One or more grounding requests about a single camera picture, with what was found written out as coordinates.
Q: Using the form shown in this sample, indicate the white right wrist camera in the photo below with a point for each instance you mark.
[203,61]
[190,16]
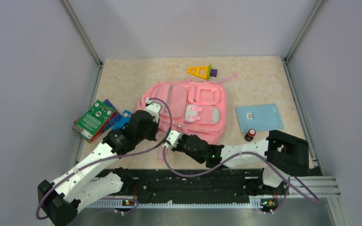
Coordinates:
[172,139]

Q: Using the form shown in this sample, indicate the red black stamp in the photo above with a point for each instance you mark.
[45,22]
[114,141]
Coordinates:
[249,136]

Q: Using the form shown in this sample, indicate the light blue notebook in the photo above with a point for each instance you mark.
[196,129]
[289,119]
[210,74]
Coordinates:
[259,117]

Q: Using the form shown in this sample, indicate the yellow green purple toy block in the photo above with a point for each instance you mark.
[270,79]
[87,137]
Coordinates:
[203,72]

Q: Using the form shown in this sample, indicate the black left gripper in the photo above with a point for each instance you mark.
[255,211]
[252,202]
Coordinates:
[155,125]

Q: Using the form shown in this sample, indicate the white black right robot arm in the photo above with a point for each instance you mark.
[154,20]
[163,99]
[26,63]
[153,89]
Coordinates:
[283,154]

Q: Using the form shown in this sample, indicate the aluminium frame rail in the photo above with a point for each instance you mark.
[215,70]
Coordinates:
[80,69]
[295,69]

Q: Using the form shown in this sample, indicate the pink student backpack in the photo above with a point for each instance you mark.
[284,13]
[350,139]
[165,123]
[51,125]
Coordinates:
[194,107]

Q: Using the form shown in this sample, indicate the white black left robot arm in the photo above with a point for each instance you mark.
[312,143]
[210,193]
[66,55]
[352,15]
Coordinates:
[62,199]

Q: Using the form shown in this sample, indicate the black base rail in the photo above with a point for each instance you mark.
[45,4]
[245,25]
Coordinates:
[217,187]

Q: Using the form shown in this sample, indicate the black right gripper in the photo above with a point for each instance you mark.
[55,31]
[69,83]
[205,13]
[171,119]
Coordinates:
[177,148]

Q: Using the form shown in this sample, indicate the blue children book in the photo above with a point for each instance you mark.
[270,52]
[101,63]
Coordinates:
[125,118]

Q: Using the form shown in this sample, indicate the green book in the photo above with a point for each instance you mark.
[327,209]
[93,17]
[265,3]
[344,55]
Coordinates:
[82,126]

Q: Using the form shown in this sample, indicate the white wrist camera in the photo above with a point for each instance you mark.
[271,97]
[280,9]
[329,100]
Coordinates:
[153,107]
[172,139]

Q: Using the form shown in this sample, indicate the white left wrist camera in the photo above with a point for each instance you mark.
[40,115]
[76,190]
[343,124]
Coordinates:
[153,107]

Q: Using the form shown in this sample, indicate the aluminium frame rail right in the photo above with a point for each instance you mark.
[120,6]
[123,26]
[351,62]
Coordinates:
[295,69]

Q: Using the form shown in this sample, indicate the aluminium frame rail left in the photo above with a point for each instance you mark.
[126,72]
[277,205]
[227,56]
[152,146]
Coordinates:
[80,69]

